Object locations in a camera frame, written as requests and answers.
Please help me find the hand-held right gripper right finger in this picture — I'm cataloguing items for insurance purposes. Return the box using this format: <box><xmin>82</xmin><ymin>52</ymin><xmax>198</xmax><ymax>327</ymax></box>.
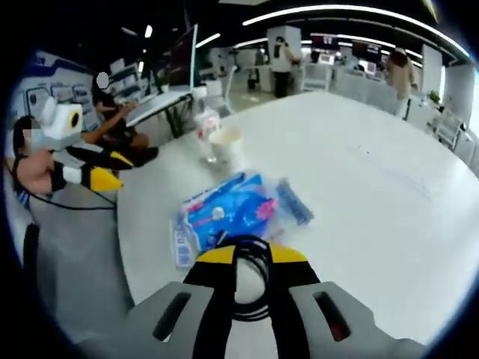
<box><xmin>266</xmin><ymin>241</ymin><xmax>427</xmax><ymax>359</ymax></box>

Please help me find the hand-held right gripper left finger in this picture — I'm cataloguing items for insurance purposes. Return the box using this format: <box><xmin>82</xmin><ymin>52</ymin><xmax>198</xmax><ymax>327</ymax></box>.
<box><xmin>85</xmin><ymin>244</ymin><xmax>239</xmax><ymax>359</ymax></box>

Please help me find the clear plastic water bottle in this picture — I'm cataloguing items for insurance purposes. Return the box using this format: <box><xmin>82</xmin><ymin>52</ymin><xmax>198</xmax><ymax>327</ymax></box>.
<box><xmin>193</xmin><ymin>98</ymin><xmax>222</xmax><ymax>165</ymax></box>

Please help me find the blue tissue packet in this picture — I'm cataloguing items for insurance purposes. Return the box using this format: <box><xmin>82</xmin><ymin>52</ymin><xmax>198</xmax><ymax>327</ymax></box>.
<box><xmin>182</xmin><ymin>173</ymin><xmax>281</xmax><ymax>251</ymax></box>

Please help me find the clear packet with blue pad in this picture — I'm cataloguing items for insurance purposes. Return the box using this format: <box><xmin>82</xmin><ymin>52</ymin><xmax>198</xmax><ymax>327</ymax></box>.
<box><xmin>171</xmin><ymin>171</ymin><xmax>315</xmax><ymax>271</ymax></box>

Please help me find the white printed paper cup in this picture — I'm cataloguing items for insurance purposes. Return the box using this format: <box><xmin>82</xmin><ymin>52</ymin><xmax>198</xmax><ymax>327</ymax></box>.
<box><xmin>207</xmin><ymin>127</ymin><xmax>244</xmax><ymax>166</ymax></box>

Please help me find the white tabletop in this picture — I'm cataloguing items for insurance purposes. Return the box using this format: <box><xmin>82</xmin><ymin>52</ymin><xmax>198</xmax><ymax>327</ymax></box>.
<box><xmin>116</xmin><ymin>91</ymin><xmax>478</xmax><ymax>347</ymax></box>

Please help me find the person's left hand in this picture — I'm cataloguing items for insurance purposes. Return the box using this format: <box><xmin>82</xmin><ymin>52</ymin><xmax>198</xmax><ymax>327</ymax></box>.
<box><xmin>18</xmin><ymin>150</ymin><xmax>58</xmax><ymax>196</ymax></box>

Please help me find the black laptop stand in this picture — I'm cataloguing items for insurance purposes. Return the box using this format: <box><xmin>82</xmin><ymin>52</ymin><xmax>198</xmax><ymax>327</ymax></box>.
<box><xmin>162</xmin><ymin>97</ymin><xmax>196</xmax><ymax>140</ymax></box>

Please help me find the open laptop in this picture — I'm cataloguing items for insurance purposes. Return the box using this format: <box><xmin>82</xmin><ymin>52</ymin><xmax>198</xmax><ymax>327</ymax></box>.
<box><xmin>125</xmin><ymin>23</ymin><xmax>200</xmax><ymax>129</ymax></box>

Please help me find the white office chair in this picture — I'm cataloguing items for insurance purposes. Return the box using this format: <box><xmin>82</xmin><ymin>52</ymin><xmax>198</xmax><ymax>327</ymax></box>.
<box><xmin>435</xmin><ymin>107</ymin><xmax>466</xmax><ymax>151</ymax></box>

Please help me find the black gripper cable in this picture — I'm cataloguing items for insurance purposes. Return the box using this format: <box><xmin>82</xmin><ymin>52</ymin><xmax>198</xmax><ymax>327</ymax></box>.
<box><xmin>5</xmin><ymin>159</ymin><xmax>118</xmax><ymax>212</ymax></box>

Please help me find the wall poster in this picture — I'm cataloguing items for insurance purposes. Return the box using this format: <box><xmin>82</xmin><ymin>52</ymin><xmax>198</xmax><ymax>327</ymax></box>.
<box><xmin>13</xmin><ymin>51</ymin><xmax>95</xmax><ymax>126</ymax></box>

